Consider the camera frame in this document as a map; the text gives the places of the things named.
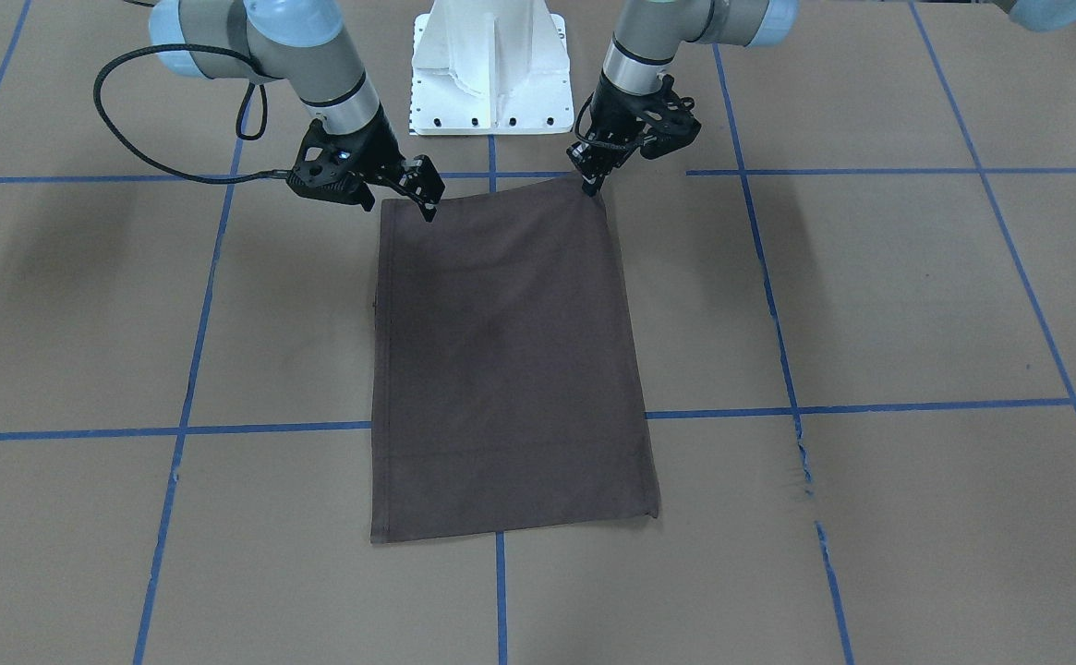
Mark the white camera mast base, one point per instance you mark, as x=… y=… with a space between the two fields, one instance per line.
x=490 y=68

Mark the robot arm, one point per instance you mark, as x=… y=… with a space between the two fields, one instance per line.
x=649 y=34
x=303 y=42

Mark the brown t-shirt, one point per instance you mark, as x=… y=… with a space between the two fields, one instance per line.
x=506 y=385

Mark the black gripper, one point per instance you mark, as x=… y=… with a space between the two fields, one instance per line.
x=379 y=153
x=613 y=120

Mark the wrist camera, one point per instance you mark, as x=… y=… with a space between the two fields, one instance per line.
x=670 y=121
x=323 y=173

